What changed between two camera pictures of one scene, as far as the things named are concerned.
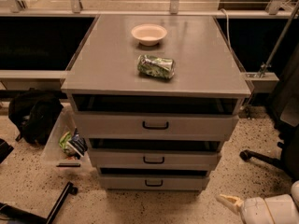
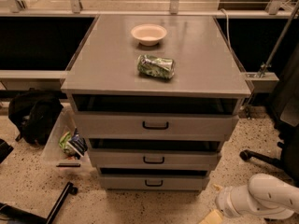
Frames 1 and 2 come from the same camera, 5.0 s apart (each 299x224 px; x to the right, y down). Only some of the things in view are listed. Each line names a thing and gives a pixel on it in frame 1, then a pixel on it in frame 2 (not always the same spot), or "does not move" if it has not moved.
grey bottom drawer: (154, 183) does not move
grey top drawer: (155, 125) does not move
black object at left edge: (5, 150) does not move
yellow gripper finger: (234, 203) -> (214, 217)
